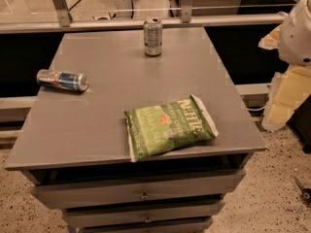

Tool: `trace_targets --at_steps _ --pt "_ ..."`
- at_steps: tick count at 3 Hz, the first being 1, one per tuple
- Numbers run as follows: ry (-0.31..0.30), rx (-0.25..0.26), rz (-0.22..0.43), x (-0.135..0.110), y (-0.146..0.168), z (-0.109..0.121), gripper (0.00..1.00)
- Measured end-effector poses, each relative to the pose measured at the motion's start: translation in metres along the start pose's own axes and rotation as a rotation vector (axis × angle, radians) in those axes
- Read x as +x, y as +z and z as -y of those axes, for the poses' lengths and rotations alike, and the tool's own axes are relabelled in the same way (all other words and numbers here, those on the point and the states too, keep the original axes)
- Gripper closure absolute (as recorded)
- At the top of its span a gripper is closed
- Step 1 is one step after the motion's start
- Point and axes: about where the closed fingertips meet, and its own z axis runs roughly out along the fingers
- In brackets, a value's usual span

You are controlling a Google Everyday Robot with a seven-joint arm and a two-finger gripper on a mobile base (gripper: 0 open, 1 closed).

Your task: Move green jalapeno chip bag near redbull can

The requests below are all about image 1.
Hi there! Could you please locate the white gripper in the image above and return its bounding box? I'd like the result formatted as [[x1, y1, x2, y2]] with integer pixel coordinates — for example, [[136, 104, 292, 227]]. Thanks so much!
[[259, 0, 311, 131]]

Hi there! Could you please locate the green jalapeno chip bag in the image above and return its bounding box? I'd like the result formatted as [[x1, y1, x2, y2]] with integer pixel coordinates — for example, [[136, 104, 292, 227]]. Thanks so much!
[[124, 94, 219, 162]]

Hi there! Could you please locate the silver green soda can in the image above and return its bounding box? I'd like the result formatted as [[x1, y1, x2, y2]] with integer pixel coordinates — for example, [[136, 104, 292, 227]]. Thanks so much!
[[144, 17, 162, 56]]

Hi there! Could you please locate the blue silver redbull can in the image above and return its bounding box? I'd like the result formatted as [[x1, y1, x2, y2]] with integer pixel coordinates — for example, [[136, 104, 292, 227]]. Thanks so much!
[[37, 69, 88, 92]]

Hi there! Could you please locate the grey low ledge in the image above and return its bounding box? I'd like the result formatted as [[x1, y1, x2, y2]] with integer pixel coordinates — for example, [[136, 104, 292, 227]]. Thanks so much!
[[235, 83, 269, 108]]

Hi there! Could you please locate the black caster wheel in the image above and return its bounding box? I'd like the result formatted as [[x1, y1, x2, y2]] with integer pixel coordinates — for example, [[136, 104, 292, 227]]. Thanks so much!
[[294, 178, 311, 202]]

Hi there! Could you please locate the top grey drawer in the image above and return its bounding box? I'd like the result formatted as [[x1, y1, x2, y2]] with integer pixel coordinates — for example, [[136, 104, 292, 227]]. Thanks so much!
[[31, 169, 246, 209]]

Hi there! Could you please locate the grey drawer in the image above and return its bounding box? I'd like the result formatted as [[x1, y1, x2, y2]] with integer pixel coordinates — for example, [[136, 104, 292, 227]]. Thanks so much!
[[63, 199, 225, 228], [31, 169, 246, 209], [79, 217, 213, 233]]

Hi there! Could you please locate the middle grey drawer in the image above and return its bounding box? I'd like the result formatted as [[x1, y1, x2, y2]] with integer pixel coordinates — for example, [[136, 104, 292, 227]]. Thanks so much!
[[63, 199, 225, 228]]

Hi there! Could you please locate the bottom grey drawer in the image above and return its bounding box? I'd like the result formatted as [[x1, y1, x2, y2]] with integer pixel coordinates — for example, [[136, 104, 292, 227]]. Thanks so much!
[[79, 217, 213, 233]]

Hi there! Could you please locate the grey drawer cabinet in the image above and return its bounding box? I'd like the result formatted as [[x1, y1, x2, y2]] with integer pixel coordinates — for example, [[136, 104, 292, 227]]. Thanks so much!
[[6, 28, 265, 233]]

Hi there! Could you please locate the white cable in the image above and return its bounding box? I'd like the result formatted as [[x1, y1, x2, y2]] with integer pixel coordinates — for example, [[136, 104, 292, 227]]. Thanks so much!
[[247, 104, 267, 113]]

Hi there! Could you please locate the metal window rail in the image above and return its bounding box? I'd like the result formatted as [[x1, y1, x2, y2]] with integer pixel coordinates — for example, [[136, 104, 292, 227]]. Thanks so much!
[[0, 0, 298, 34]]

